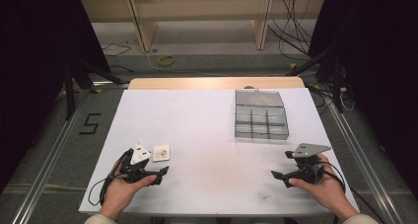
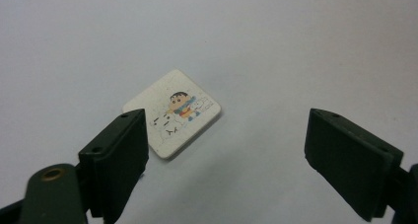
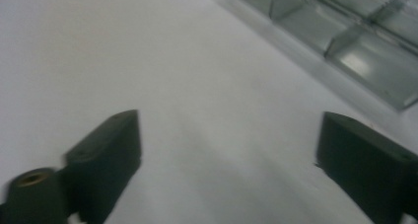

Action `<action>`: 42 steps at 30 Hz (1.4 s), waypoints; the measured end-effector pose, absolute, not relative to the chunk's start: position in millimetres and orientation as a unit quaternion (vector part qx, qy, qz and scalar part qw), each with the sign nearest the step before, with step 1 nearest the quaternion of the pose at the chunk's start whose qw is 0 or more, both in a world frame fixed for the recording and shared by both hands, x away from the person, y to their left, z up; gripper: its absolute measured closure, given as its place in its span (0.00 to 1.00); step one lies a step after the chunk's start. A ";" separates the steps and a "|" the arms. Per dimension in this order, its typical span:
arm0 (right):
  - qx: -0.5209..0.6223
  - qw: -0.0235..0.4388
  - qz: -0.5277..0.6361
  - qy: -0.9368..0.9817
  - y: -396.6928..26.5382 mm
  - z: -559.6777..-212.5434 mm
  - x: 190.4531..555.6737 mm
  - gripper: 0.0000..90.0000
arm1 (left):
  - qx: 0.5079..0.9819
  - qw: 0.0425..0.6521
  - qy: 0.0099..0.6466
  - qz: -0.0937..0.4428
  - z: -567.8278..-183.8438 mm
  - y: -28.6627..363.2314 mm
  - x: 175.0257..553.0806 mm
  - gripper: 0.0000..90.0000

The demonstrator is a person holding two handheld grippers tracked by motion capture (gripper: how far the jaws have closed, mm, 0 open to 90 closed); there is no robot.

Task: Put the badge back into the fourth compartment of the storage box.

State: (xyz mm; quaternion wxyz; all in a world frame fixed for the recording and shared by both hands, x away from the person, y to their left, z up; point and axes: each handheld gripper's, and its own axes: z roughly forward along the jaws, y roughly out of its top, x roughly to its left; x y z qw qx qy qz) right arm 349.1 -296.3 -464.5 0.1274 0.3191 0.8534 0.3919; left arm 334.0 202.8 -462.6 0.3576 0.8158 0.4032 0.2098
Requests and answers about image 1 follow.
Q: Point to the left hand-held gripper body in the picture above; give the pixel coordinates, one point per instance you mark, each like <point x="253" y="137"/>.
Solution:
<point x="140" y="155"/>

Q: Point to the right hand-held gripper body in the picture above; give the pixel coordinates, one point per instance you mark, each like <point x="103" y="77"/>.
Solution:
<point x="308" y="168"/>

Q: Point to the person's right hand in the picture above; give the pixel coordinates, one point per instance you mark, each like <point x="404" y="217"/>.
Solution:
<point x="328" y="191"/>

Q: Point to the person's left hand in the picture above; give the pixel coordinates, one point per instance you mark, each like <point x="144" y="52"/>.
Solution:
<point x="119" y="192"/>

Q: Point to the small white packet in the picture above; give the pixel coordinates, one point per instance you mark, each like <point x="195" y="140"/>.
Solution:
<point x="161" y="153"/>

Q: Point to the clear plastic compartment box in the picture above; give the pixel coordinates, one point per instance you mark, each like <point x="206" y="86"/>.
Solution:
<point x="261" y="118"/>

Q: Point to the black metal stand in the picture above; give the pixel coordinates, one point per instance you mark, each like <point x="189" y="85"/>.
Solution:
<point x="328" y="69"/>
<point x="79" y="79"/>

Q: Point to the yellow tape roll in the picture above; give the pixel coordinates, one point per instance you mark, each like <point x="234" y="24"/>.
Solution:
<point x="166" y="60"/>

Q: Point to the wooden table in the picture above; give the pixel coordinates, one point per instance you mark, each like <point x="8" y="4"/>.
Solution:
<point x="217" y="83"/>

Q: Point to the dark curtain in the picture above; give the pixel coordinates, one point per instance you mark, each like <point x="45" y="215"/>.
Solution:
<point x="378" y="69"/>
<point x="33" y="69"/>

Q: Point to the light wooden desk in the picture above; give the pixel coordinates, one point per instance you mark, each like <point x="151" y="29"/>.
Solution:
<point x="200" y="7"/>

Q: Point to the aluminium rail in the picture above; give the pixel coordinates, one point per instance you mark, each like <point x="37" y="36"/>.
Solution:
<point x="361" y="158"/>
<point x="49" y="158"/>

